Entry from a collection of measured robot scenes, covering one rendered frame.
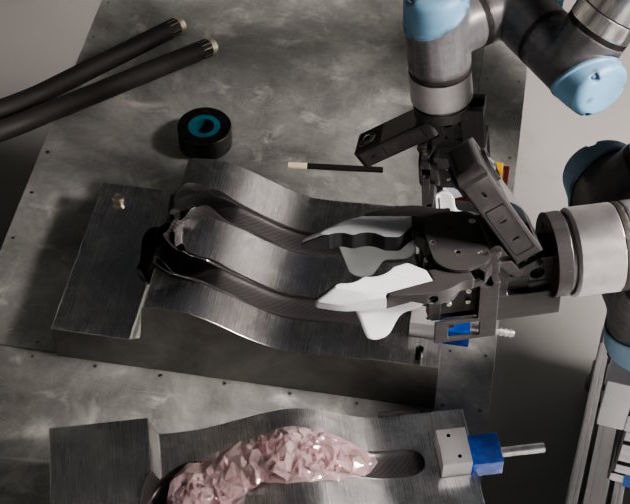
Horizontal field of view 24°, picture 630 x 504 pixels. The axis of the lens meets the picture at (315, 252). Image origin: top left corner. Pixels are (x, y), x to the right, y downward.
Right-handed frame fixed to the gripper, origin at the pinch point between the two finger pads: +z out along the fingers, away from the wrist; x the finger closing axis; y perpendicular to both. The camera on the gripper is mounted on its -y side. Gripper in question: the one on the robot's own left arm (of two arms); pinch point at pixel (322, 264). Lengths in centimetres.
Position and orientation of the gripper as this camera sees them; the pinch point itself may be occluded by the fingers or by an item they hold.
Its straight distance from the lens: 116.9
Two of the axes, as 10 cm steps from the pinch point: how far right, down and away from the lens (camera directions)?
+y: 0.2, 7.4, 6.7
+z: -9.9, 1.2, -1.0
